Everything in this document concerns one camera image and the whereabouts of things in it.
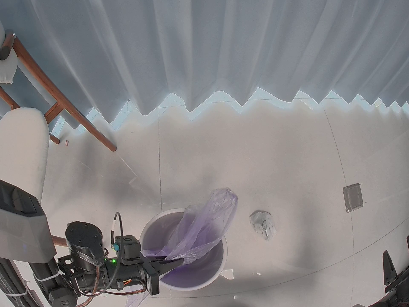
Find white trash bin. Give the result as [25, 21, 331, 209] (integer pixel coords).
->
[139, 208, 229, 292]

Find purple plastic bag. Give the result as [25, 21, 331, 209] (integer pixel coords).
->
[125, 187, 239, 307]

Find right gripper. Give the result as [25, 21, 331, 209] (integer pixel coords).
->
[383, 235, 409, 295]

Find wooden chair with white cushions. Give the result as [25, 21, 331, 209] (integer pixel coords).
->
[0, 21, 117, 248]

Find crumpled white paper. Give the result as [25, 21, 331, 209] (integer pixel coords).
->
[249, 211, 277, 241]

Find brown braided cable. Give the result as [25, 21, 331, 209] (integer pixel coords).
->
[78, 256, 148, 307]

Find black cable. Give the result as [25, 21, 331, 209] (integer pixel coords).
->
[110, 212, 125, 247]

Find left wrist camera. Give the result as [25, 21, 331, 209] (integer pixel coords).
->
[113, 234, 142, 265]

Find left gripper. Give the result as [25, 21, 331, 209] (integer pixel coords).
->
[106, 256, 160, 296]

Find pale blue curtain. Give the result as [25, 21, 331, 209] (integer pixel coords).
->
[0, 0, 409, 131]

